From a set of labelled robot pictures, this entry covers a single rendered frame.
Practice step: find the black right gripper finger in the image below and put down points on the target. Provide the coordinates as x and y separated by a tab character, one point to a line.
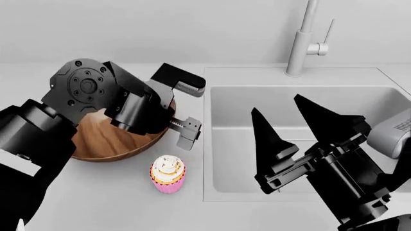
265	139
324	120

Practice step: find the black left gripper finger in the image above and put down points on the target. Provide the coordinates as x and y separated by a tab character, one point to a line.
175	75

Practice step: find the gray left gripper finger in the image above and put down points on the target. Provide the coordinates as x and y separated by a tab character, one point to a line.
189	137

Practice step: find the white kitchen sink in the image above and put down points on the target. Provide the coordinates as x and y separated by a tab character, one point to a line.
234	108

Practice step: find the pink-wrapped frosted cupcake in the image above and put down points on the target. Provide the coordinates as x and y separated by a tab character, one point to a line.
167	175

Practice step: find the brown wooden mixing bowl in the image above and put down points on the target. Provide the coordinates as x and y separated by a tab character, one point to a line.
112	144

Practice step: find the gray metal faucet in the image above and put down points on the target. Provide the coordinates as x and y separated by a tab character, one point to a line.
299	48

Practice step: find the gray gripper camera box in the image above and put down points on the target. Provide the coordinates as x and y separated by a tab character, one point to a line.
393	134

